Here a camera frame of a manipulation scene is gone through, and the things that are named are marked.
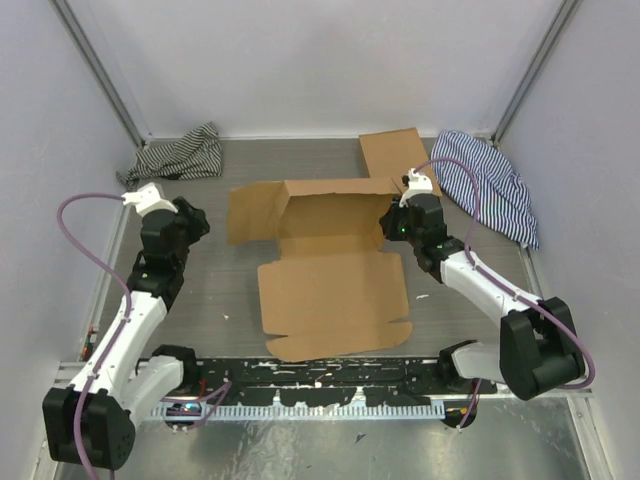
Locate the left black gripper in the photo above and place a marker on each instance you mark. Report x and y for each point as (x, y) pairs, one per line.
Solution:
(194, 218)

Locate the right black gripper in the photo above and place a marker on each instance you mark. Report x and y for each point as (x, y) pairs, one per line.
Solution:
(390, 220)

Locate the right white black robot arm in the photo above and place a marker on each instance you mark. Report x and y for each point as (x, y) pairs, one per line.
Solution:
(538, 349)

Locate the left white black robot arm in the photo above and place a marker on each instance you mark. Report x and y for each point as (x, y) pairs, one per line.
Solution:
(92, 422)

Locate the folded brown cardboard box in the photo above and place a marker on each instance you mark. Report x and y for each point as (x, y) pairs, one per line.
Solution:
(388, 156)

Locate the blue white striped cloth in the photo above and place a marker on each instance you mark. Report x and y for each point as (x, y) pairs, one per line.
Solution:
(473, 173)

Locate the grey striped cloth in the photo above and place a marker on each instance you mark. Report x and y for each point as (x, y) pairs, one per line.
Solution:
(196, 155)

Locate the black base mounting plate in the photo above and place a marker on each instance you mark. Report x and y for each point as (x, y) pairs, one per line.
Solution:
(263, 381)

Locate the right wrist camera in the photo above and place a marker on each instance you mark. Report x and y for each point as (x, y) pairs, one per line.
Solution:
(416, 183)

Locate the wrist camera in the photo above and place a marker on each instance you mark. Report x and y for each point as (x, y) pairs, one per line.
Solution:
(147, 199)
(416, 183)

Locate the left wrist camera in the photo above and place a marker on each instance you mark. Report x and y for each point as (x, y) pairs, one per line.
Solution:
(147, 199)

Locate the perforated cable duct strip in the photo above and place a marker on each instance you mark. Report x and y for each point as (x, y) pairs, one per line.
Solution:
(353, 411)

